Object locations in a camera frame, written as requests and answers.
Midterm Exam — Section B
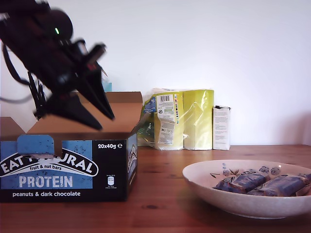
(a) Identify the blue black snack bar carton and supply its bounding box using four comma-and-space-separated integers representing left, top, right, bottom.
0, 91, 153, 203

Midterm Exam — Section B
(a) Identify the blue snack bar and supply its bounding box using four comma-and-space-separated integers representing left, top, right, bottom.
213, 170, 271, 194
246, 174, 311, 197

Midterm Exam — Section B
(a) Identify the small white printed carton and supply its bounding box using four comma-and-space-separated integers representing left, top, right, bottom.
212, 105, 231, 151

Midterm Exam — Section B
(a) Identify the white plate blue floral print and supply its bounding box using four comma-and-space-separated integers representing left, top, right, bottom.
182, 159, 311, 218

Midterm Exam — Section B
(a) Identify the thin black stick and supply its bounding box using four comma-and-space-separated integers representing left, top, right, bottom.
37, 83, 48, 109
27, 82, 41, 111
27, 71, 46, 110

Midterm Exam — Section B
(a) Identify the yellow wrapped paper roll pack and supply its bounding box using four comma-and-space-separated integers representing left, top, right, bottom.
137, 87, 215, 151

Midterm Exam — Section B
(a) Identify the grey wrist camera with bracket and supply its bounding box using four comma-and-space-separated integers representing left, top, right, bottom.
71, 38, 88, 61

